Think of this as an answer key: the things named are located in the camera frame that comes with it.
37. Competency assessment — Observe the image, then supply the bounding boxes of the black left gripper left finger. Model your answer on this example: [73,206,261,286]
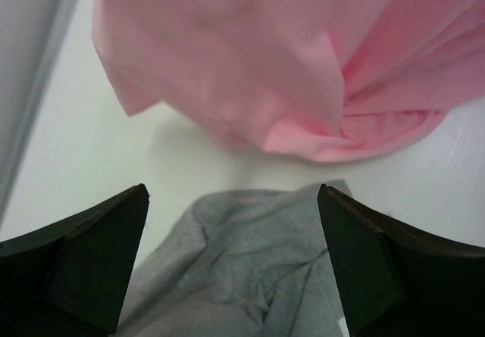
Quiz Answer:
[1,184,149,336]

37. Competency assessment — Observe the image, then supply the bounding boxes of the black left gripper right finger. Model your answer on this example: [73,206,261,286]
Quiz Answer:
[318,185,484,336]

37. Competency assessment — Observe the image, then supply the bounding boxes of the pink t shirt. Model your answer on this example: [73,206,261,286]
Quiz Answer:
[92,0,484,162]

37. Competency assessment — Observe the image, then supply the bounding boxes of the grey shirt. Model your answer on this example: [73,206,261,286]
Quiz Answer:
[117,183,343,336]

